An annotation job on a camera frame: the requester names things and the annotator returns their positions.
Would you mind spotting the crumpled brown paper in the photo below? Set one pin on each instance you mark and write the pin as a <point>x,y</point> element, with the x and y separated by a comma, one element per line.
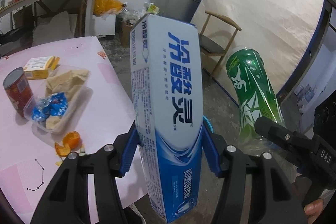
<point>65,78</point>

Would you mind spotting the pile of plastic packaging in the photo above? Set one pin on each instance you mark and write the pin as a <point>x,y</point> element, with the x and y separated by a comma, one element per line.
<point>136,12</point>

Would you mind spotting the clear plastic tray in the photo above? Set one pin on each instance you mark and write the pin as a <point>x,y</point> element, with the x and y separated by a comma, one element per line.
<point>77,99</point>

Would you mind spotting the white cabinet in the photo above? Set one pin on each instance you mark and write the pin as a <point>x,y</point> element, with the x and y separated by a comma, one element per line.
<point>105,27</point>

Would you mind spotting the white crumpled sheet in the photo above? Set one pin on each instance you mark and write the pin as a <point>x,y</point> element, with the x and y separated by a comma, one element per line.
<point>55,24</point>

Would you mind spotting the blue white toothpaste box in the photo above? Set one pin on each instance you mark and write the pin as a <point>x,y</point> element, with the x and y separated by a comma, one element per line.
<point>170,95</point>

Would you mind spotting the brown cardboard box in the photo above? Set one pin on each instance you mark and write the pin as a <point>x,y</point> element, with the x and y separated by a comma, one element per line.
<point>126,35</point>

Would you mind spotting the wooden chair dark seat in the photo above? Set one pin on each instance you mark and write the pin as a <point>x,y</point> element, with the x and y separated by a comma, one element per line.
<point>212,47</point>

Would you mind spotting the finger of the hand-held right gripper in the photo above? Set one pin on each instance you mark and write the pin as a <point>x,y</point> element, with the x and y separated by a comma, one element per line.
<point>283,134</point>

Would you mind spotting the black cloth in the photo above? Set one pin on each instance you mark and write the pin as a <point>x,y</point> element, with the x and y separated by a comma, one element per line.
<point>10,35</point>

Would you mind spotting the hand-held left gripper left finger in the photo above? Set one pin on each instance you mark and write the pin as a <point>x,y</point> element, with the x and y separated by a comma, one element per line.
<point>128,158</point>

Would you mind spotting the blue mesh wastebasket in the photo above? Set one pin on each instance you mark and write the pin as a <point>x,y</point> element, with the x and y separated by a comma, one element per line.
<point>208,123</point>

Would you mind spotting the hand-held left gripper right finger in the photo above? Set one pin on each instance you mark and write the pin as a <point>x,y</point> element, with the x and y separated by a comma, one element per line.
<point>211,155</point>

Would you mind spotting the blue foil wrapper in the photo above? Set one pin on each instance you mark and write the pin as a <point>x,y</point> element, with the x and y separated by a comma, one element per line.
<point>50,106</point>

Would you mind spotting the person's right hand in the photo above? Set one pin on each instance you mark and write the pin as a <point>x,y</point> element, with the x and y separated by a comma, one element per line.
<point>313,209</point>

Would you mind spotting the yellow cardboard box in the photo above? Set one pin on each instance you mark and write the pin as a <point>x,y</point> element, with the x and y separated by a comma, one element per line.
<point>36,66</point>

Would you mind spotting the green plastic bottle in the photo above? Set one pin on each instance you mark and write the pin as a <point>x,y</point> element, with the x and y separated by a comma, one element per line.
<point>252,90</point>

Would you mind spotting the orange peel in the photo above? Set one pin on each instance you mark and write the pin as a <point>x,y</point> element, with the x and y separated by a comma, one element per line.
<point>68,141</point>

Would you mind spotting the red tin can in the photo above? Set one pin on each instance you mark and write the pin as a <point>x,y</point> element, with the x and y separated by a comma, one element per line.
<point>18,92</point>

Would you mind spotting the beige mattress blue trim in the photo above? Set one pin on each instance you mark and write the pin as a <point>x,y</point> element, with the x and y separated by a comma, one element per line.
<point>262,16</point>

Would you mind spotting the yellow plastic bag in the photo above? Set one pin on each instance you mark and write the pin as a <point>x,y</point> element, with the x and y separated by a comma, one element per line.
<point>107,5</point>

